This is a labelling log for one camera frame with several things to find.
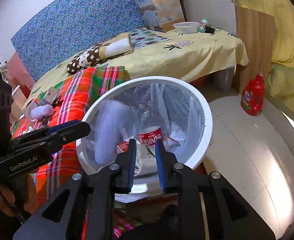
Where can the brown polka dot pillow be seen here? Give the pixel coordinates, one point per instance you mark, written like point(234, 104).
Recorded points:
point(87, 57)

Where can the yellow printed bedsheet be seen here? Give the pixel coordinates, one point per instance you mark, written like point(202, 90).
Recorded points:
point(186, 55)

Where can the leaf print pillow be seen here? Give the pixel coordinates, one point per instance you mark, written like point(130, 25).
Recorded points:
point(147, 38)

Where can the plaid cloth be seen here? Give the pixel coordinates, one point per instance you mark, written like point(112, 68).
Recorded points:
point(69, 87)

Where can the grey bed leg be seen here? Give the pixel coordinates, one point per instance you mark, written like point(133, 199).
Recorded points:
point(223, 80)

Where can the white panel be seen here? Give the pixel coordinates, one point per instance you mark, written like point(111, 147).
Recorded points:
point(206, 7)

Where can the blue floral headboard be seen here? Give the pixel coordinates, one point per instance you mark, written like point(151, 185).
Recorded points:
point(74, 17)

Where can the person's left hand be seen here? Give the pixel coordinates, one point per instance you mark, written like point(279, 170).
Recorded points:
point(2, 197)

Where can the red detergent bottle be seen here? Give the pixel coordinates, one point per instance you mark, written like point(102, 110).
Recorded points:
point(253, 97)

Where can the small green bottle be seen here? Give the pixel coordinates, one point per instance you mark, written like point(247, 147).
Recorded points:
point(202, 26)

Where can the cardboard quilt box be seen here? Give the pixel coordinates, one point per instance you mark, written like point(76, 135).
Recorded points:
point(167, 7)

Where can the small clear wrapper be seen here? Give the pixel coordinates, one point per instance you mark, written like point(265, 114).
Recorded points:
point(123, 146)

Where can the clear bottle with red label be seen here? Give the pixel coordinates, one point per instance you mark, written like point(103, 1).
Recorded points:
point(149, 137)

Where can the wooden board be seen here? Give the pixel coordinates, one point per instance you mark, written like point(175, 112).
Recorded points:
point(251, 42)

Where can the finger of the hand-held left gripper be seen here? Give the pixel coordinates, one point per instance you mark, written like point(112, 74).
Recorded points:
point(67, 125)
point(74, 132)

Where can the yellow curtain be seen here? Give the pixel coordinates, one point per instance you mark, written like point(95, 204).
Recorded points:
point(286, 42)

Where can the white foam net sleeve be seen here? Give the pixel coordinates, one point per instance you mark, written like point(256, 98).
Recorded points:
point(42, 111)

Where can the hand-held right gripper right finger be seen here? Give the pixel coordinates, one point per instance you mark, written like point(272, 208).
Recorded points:
point(160, 165)

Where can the red and white carton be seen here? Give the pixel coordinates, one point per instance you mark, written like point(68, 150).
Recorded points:
point(49, 93)

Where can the black face mask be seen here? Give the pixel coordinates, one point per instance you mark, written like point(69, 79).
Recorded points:
point(210, 30)

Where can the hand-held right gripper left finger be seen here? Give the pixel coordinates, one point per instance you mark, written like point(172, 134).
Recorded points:
point(132, 165)

